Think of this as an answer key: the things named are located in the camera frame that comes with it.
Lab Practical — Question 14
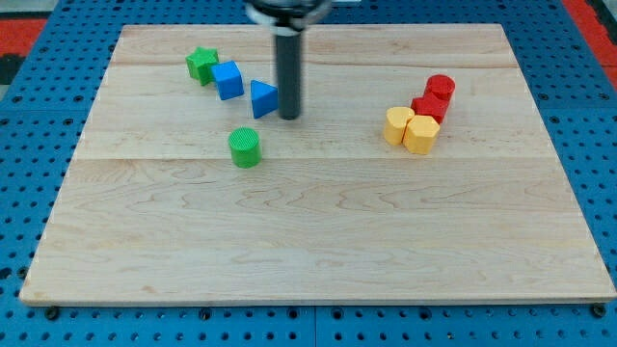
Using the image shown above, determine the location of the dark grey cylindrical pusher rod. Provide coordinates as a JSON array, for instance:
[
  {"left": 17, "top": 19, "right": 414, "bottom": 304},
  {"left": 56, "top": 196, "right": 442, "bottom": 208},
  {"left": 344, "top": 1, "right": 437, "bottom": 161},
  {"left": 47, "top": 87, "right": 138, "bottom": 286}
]
[{"left": 274, "top": 28, "right": 302, "bottom": 120}]

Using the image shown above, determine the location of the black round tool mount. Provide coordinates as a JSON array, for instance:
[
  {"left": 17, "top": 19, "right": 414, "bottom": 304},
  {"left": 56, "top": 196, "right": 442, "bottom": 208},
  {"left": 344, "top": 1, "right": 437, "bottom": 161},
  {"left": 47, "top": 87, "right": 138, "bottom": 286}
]
[{"left": 245, "top": 0, "right": 333, "bottom": 31}]

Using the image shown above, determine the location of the green cylinder block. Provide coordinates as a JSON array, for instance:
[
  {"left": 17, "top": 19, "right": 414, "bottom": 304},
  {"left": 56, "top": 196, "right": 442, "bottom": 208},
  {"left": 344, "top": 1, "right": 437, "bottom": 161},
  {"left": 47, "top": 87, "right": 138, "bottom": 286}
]
[{"left": 228, "top": 127, "right": 261, "bottom": 169}]

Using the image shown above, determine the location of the yellow heart block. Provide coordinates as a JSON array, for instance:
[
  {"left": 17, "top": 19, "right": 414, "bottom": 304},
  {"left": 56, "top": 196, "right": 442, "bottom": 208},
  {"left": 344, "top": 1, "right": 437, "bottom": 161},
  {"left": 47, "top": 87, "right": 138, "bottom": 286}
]
[{"left": 383, "top": 106, "right": 416, "bottom": 146}]

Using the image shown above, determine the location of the blue triangle block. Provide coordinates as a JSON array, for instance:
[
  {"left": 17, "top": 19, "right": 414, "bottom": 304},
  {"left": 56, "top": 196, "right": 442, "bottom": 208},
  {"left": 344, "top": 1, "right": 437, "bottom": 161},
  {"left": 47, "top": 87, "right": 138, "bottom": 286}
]
[{"left": 250, "top": 80, "right": 279, "bottom": 119}]

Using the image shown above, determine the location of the blue cube block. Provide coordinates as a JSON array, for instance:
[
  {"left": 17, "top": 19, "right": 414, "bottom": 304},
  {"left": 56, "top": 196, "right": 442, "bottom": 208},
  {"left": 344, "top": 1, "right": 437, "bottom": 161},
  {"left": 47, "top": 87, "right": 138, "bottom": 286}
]
[{"left": 211, "top": 61, "right": 244, "bottom": 100}]

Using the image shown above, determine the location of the green star block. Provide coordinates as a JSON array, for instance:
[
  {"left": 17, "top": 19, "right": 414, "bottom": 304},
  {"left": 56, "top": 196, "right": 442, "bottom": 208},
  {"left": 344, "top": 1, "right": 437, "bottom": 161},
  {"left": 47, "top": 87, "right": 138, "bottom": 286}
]
[{"left": 185, "top": 46, "right": 219, "bottom": 86}]

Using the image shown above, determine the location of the red star block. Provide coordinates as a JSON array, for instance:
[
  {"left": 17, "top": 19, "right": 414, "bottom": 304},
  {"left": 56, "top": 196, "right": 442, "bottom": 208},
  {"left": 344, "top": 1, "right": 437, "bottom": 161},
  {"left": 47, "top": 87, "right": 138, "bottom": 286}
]
[{"left": 411, "top": 93, "right": 449, "bottom": 124}]

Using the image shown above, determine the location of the yellow hexagon block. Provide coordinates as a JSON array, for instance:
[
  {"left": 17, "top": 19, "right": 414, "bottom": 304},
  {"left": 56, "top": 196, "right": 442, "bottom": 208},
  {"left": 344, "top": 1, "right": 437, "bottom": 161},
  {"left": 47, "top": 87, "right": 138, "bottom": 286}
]
[{"left": 402, "top": 115, "right": 441, "bottom": 155}]

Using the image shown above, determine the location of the red cylinder block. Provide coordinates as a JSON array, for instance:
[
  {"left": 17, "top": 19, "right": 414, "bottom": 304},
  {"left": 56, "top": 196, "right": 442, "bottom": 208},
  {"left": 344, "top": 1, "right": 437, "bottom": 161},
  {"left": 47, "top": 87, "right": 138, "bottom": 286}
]
[{"left": 424, "top": 74, "right": 456, "bottom": 101}]

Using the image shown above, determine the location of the light wooden board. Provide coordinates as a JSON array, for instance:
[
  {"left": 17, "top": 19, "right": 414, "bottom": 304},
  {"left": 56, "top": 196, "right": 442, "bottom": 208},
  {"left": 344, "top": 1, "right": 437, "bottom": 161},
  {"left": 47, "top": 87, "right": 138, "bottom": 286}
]
[{"left": 19, "top": 24, "right": 616, "bottom": 307}]

